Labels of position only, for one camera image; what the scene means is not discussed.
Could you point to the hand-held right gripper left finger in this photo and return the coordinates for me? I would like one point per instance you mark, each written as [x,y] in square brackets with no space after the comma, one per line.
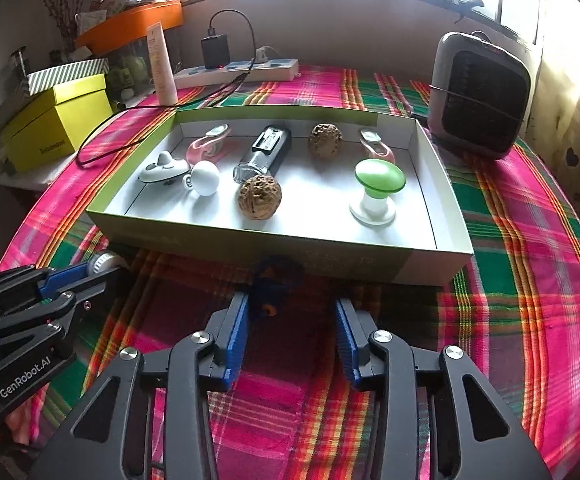
[232,345]

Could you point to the cream tube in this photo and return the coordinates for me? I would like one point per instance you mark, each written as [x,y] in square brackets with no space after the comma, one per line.
[162,65]

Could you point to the striped box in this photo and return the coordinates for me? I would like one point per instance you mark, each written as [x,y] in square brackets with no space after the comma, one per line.
[65,72]

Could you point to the brown walnut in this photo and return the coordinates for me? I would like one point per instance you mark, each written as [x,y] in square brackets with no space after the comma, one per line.
[325,140]
[260,197]

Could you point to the white panda toy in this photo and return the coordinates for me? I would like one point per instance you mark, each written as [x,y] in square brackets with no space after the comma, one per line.
[162,172]

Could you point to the grey and black heater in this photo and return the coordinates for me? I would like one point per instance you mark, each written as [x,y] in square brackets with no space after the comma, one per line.
[479,100]

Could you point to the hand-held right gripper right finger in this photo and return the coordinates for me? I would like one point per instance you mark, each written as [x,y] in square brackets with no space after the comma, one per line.
[347,345]

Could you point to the green mushroom lamp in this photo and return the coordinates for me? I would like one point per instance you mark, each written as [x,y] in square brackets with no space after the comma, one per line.
[379,177]

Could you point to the yellow box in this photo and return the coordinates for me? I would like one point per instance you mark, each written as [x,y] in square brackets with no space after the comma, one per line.
[55,125]

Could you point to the green and white cardboard box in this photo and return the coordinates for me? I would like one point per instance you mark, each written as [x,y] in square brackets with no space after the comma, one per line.
[320,200]

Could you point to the white plug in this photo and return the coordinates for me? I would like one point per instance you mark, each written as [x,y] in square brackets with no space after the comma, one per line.
[268,54]

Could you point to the dried branches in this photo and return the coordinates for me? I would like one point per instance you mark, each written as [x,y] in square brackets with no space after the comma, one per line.
[60,5]

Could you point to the pink clip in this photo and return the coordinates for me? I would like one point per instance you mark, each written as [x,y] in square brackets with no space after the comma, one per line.
[197,147]
[377,150]

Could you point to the white power strip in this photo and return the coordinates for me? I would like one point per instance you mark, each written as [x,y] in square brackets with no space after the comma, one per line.
[270,72]

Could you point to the person's left hand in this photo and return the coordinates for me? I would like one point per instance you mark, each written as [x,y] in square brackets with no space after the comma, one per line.
[22,425]

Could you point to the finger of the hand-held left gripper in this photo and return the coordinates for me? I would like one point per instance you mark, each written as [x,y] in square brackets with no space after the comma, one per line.
[65,277]
[100,292]

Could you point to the white ribbed jar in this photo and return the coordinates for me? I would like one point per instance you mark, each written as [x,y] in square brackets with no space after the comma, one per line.
[107,261]

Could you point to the patterned curtain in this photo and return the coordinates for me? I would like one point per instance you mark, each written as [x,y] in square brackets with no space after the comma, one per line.
[569,125]

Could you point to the small white ball-shaped gadget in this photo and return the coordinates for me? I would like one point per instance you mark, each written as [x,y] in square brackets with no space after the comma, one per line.
[205,177]

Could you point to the black flashlight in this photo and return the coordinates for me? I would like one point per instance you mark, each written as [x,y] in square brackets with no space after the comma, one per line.
[265,152]

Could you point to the glass jar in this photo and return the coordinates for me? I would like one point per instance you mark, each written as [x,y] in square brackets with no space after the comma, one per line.
[19,62]

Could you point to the orange lidded clear container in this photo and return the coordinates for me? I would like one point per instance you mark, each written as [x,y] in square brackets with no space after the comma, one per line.
[130,20]

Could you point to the white side table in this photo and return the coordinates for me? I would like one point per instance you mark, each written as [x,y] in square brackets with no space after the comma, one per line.
[20,180]

